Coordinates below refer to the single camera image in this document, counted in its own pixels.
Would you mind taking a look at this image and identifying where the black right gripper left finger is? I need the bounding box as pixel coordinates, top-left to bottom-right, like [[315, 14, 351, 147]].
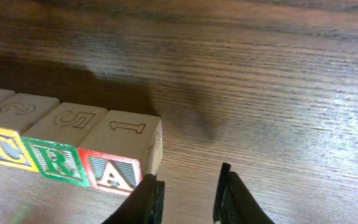
[[102, 174, 165, 224]]

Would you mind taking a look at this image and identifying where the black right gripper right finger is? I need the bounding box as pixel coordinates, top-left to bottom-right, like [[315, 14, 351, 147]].
[[213, 162, 274, 224]]

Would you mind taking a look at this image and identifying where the red A wooden block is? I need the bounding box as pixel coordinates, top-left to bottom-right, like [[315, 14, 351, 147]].
[[78, 110, 163, 196]]

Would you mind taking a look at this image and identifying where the green R block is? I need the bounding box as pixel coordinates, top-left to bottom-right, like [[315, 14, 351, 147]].
[[21, 103, 108, 187]]

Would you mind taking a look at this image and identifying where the yellow C wooden block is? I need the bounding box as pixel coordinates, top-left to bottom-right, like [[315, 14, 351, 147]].
[[0, 93, 60, 172]]

